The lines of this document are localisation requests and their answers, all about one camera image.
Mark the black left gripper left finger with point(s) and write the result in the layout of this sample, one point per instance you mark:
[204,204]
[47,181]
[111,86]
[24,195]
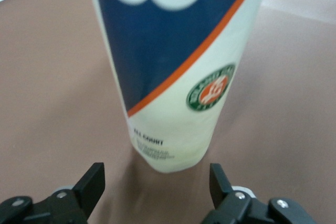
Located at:
[65,208]

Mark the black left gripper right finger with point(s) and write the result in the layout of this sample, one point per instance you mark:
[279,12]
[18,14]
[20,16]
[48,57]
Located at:
[236,211]

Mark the white blue tennis ball can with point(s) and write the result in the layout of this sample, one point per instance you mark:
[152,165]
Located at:
[170,51]

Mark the brown table cover sheet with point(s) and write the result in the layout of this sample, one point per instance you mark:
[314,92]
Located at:
[39,90]

